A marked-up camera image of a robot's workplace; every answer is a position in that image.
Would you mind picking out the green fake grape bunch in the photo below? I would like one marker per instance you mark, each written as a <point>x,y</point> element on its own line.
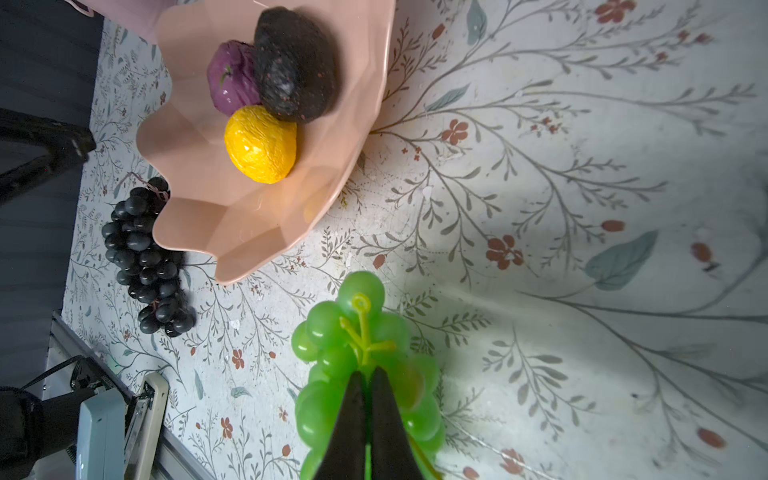
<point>354,333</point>

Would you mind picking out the dark fake avocado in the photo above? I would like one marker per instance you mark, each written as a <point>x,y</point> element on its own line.
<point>294,66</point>

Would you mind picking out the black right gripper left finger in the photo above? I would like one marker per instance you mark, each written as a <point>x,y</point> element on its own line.
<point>345,456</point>

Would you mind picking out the yellow fake lemon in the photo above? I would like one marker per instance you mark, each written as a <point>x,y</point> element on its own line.
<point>261,146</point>

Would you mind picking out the black fake grape bunch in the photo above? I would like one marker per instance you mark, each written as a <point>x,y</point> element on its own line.
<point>150,272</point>

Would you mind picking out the pink scalloped fruit bowl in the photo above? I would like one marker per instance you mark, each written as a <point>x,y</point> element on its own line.
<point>245,190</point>

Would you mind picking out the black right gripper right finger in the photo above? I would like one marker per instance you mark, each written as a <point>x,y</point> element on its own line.
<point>391,452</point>

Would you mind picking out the purple fake fig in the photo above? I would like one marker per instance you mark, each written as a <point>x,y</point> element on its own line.
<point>230,76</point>

